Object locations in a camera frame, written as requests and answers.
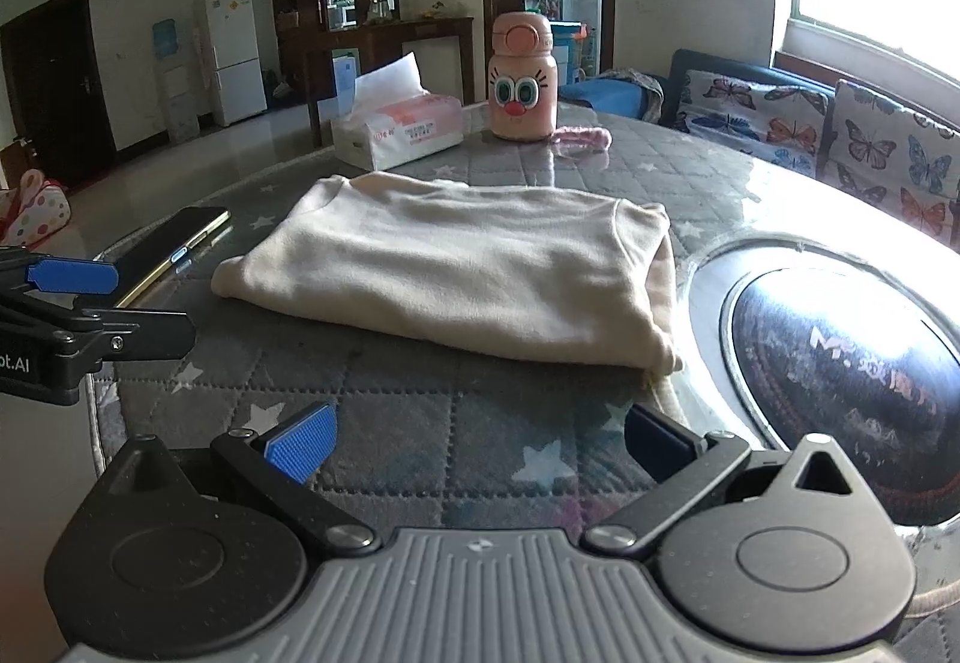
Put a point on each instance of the white refrigerator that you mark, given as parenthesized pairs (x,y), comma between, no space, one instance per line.
(234,55)

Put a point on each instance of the round black induction cooktop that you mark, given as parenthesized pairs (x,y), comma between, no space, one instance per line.
(840,378)

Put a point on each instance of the dark wooden door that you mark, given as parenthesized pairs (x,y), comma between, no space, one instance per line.
(56,85)

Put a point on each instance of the polka dot bag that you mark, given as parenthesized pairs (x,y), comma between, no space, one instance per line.
(34,209)

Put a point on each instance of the black smartphone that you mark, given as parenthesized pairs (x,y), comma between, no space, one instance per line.
(180,232)

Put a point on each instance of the cream garment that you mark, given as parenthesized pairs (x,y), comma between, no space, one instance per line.
(465,265)

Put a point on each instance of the glass pitcher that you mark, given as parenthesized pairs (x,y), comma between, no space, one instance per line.
(379,9)

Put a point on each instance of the blue box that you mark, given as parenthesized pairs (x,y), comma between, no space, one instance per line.
(568,52)

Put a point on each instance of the butterfly print cushion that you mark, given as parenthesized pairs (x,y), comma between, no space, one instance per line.
(892,160)
(757,115)

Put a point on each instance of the dark wooden counter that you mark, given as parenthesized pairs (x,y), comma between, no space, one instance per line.
(390,33)

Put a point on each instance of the dark blue sofa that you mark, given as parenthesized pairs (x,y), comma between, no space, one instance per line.
(694,61)

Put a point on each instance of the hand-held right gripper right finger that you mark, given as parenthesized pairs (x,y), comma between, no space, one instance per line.
(660,442)

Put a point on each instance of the blue cloth pile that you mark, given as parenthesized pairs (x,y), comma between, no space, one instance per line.
(611,97)

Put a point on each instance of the pink cartoon face bottle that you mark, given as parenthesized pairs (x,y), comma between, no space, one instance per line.
(521,112)

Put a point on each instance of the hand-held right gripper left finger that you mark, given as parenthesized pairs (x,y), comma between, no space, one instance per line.
(304,442)

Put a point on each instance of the grey star quilted table cover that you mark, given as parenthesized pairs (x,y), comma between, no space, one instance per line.
(450,423)

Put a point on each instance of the white tissue pack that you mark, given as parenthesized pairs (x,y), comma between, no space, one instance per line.
(405,130)

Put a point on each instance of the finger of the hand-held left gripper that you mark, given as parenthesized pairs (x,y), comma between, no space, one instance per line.
(71,276)
(150,335)

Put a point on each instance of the white water dispenser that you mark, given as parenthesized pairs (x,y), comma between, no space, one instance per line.
(174,78)

